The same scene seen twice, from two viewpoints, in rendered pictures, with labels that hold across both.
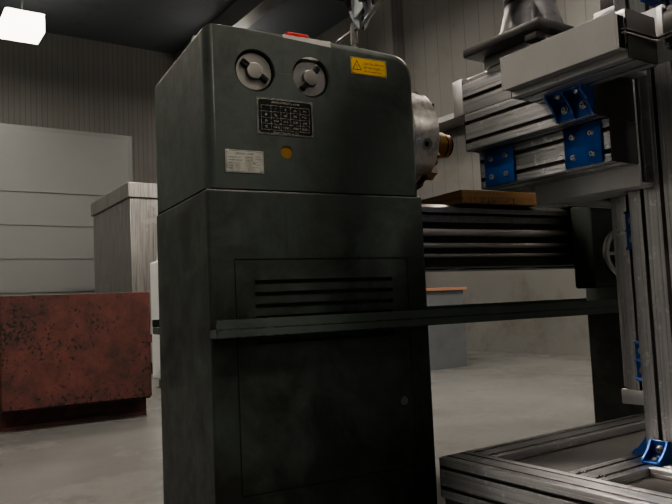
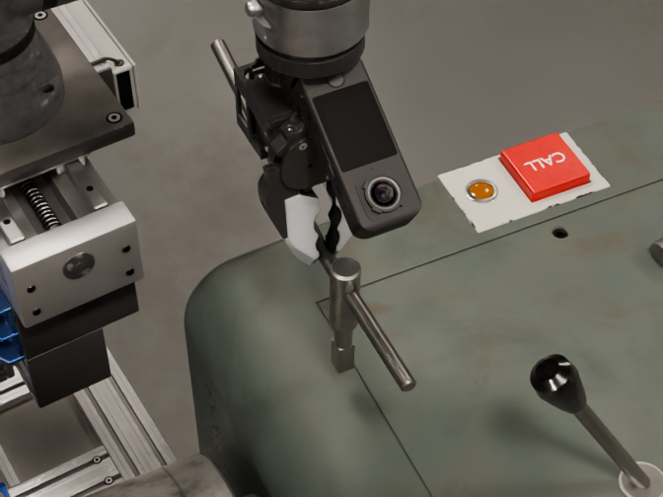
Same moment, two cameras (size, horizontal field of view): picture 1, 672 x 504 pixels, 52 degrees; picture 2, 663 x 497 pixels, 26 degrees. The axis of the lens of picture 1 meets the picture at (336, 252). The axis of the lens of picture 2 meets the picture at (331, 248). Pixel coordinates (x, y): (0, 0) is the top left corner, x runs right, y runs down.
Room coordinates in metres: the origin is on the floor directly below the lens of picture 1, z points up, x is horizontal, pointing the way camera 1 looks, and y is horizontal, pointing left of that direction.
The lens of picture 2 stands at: (2.63, -0.05, 2.17)
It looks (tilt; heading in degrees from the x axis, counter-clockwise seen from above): 48 degrees down; 183
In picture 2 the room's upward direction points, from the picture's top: straight up
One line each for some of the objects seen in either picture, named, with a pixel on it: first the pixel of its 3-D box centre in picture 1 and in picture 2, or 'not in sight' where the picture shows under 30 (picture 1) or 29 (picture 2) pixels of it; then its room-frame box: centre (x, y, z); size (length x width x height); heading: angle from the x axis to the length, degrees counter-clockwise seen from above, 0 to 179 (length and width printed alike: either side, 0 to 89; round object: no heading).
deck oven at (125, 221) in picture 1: (161, 280); not in sight; (7.27, 1.86, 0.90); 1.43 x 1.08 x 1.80; 33
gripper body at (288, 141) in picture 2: not in sight; (306, 90); (1.90, -0.11, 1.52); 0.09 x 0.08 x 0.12; 29
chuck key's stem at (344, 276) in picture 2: (354, 42); (343, 318); (1.96, -0.08, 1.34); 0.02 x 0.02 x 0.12
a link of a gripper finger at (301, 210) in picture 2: (369, 12); (286, 209); (1.92, -0.13, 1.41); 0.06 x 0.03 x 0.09; 29
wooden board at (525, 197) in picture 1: (463, 206); not in sight; (2.24, -0.42, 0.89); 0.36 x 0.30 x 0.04; 28
